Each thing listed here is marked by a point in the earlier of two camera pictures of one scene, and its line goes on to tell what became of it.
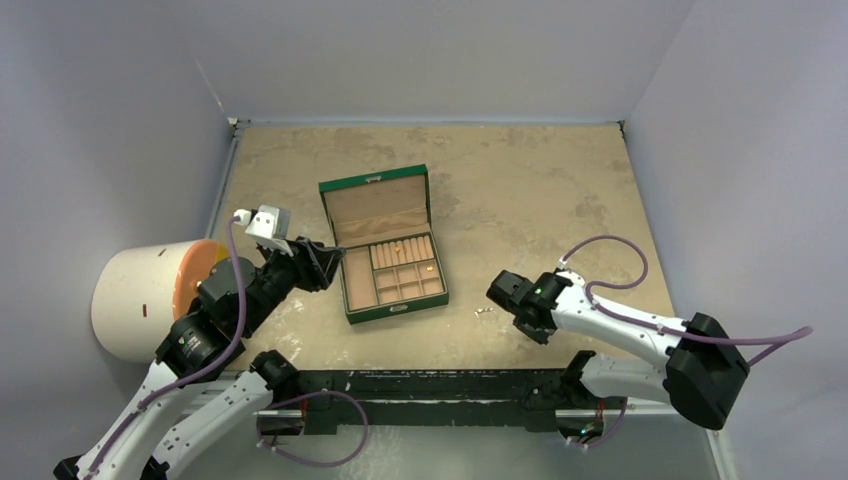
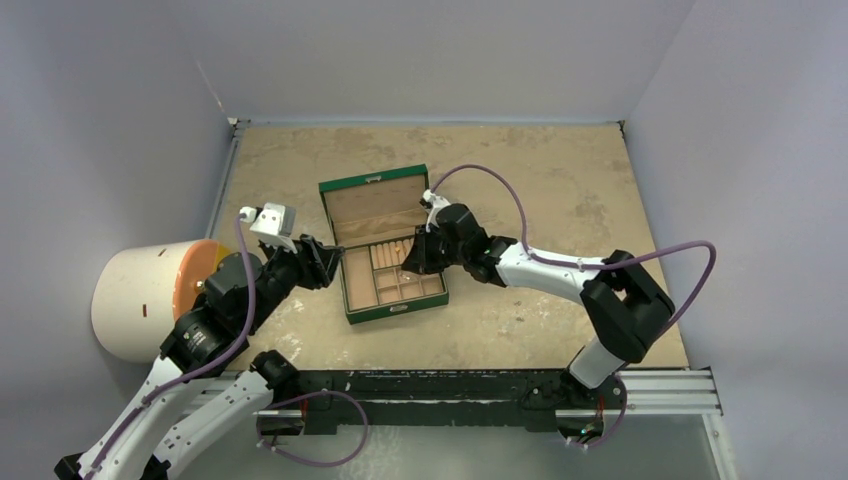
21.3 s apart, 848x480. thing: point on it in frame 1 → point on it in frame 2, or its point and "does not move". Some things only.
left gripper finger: (320, 256) does not move
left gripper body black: (280, 273) does not move
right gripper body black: (502, 291) → (427, 247)
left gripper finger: (321, 269) does not move
